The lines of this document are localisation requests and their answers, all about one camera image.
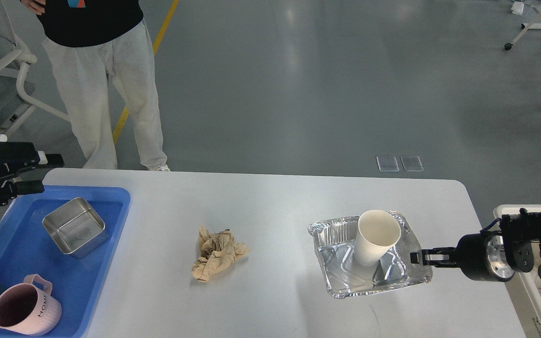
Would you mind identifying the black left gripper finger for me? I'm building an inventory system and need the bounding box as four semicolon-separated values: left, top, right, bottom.
0;142;65;183
0;180;45;206

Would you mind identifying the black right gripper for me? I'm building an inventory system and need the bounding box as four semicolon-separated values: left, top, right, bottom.
410;233;515;282

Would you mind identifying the white paper cup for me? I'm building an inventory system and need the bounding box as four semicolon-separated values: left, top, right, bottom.
354;210;402;267

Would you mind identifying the stainless steel rectangular container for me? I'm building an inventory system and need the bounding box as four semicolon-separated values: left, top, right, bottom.
42;197;108;259

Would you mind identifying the aluminium foil tray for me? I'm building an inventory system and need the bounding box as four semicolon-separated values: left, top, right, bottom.
307;210;433;298

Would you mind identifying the pink ceramic mug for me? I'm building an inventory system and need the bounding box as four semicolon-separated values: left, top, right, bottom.
0;274;62;336

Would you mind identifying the brown paper napkin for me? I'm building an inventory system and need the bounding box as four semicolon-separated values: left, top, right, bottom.
192;225;250;283

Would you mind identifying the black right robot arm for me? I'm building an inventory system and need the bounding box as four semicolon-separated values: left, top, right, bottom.
410;207;541;282

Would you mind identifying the blue plastic tray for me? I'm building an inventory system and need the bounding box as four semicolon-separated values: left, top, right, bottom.
0;185;131;338

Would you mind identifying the clear plastic lid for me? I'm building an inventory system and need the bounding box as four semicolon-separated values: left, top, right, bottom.
376;156;400;172
400;155;425;172

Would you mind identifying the white plastic bin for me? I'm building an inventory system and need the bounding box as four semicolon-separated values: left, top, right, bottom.
494;204;541;338

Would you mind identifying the person in grey trousers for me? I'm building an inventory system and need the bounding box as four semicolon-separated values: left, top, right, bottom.
22;0;170;171

